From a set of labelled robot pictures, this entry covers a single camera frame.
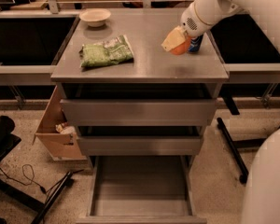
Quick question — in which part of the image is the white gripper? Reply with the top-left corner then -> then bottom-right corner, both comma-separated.
161,0 -> 216,52

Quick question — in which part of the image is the orange fruit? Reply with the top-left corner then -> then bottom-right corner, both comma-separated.
170,37 -> 191,55

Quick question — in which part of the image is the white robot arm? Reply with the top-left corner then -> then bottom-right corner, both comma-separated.
162,0 -> 280,224

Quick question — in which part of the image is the grey drawer cabinet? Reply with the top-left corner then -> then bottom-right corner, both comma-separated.
50,7 -> 230,161

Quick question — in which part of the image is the grey top drawer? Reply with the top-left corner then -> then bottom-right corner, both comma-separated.
61,99 -> 216,126

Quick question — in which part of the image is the grey middle drawer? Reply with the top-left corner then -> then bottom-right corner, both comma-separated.
77,136 -> 203,156

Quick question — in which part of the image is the grey open bottom drawer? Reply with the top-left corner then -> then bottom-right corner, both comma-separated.
76,156 -> 207,224

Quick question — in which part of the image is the blue Pepsi can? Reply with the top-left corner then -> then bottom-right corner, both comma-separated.
188,35 -> 203,53

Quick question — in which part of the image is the green chip bag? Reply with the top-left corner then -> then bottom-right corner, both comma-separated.
79,35 -> 133,68

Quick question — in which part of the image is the white bowl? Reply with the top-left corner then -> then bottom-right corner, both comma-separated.
79,8 -> 111,28

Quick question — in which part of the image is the black table leg right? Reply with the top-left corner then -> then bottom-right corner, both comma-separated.
217,118 -> 248,184

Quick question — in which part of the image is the crumpled wrapper in box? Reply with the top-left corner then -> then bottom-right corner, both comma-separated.
55,122 -> 76,134

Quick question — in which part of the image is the cardboard box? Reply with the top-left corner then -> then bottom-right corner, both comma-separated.
35,88 -> 86,161

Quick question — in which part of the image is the black chair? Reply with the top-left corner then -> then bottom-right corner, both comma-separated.
0,116 -> 21,161

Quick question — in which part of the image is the black stand leg left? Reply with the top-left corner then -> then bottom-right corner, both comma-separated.
31,172 -> 73,224

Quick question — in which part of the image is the black cable on floor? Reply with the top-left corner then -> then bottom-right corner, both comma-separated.
0,163 -> 48,194

